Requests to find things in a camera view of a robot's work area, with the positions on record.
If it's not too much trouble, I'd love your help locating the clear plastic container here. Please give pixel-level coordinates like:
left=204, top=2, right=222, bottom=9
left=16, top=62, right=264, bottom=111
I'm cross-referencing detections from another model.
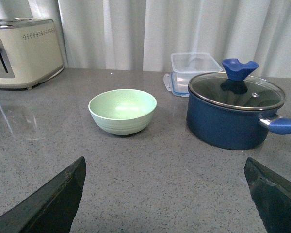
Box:
left=170, top=52, right=223, bottom=97

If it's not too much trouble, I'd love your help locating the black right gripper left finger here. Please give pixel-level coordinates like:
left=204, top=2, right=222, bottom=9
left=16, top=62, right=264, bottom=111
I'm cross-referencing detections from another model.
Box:
left=0, top=156, right=86, bottom=233

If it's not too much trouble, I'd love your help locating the cream toaster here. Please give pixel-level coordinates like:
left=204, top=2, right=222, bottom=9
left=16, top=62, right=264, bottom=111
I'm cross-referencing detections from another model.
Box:
left=0, top=18, right=64, bottom=89

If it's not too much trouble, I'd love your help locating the green bowl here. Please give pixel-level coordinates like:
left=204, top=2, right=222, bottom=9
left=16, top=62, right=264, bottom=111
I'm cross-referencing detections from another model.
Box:
left=88, top=89, right=157, bottom=135

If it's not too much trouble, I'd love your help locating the blue saucepan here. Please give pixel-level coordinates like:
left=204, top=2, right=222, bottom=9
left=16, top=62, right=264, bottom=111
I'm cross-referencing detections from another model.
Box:
left=186, top=92, right=291, bottom=150

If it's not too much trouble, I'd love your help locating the glass lid with blue knob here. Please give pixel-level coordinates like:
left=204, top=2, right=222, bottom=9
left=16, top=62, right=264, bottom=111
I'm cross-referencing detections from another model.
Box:
left=188, top=58, right=286, bottom=111

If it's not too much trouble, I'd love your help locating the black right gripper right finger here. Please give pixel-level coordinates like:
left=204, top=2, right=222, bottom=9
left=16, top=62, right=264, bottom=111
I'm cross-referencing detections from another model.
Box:
left=244, top=157, right=291, bottom=233

